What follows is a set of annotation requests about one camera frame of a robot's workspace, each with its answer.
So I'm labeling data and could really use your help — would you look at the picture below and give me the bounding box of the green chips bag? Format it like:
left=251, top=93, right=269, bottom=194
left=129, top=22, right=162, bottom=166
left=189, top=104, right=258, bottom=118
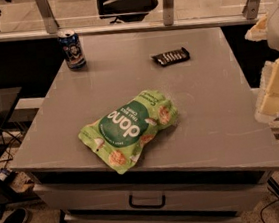
left=78, top=90, right=178, bottom=174

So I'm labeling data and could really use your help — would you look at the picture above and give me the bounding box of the black rxbar chocolate bar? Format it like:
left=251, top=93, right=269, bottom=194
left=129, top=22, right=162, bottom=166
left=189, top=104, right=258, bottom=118
left=151, top=47, right=191, bottom=67

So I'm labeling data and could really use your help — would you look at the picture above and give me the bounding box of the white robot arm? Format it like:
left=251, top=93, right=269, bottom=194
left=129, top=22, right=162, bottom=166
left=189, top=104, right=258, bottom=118
left=245, top=0, right=279, bottom=123

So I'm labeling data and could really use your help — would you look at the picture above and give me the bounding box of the black drawer handle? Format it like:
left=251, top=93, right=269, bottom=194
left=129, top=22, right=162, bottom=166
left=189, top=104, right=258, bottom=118
left=128, top=194, right=167, bottom=210

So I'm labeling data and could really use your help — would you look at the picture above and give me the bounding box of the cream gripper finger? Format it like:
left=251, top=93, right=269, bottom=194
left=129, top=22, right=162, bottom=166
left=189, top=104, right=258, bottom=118
left=245, top=15, right=268, bottom=42
left=257, top=58, right=279, bottom=119

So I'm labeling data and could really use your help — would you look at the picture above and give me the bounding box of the blue pepsi can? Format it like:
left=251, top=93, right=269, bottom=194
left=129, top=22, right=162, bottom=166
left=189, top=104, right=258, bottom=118
left=57, top=29, right=87, bottom=70

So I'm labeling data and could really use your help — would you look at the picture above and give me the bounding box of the metal railing frame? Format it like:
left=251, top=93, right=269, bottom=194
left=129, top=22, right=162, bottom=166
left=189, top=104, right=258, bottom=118
left=0, top=0, right=273, bottom=42

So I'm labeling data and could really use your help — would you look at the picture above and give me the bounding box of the grey drawer cabinet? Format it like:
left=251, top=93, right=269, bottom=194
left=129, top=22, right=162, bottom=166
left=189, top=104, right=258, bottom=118
left=12, top=27, right=279, bottom=223

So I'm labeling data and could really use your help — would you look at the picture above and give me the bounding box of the black office chair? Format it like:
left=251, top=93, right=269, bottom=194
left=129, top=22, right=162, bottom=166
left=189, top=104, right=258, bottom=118
left=97, top=0, right=158, bottom=23

